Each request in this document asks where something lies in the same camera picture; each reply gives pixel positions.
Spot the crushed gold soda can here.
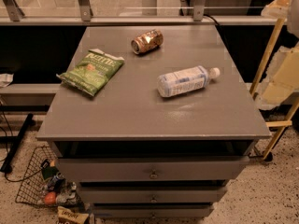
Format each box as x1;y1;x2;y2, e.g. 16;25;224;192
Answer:
131;29;164;54

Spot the orange fruit in basket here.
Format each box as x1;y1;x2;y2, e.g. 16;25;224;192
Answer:
44;191;56;205

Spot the black cable on cabinet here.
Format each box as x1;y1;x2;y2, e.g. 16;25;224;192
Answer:
203;13;228;45

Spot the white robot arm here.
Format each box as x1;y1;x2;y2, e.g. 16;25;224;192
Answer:
255;0;299;110

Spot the grey drawer cabinet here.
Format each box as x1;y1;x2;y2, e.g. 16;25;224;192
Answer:
38;25;269;207

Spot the grey drawer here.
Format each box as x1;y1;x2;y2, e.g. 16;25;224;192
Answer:
92;204;213;218
56;156;249;182
78;186;227;203

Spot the yellow wooden frame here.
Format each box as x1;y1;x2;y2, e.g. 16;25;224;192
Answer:
249;19;299;161

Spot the middle grey drawer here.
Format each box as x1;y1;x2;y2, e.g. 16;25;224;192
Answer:
78;186;227;203

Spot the top grey drawer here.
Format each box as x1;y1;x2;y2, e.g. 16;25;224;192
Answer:
56;156;249;182

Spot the metal railing post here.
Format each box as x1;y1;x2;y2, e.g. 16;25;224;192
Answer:
78;0;93;21

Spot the blue label plastic bottle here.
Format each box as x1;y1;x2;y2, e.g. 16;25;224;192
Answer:
157;65;221;98

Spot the bottom grey drawer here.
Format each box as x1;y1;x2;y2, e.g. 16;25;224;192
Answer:
92;204;213;218

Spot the green chip bag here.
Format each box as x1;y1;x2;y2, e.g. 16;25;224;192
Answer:
57;49;124;97

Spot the black wire basket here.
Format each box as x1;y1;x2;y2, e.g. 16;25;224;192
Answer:
15;147;80;208

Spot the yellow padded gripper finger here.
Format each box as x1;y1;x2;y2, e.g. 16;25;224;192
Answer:
261;0;291;19
255;46;299;110

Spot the blue can in basket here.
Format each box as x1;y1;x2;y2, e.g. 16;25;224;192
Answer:
47;173;64;191

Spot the black floor stand bar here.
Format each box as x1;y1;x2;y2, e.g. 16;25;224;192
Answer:
0;114;34;174

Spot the yellow snack bag on floor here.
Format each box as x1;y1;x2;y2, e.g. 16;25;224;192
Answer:
57;206;89;224

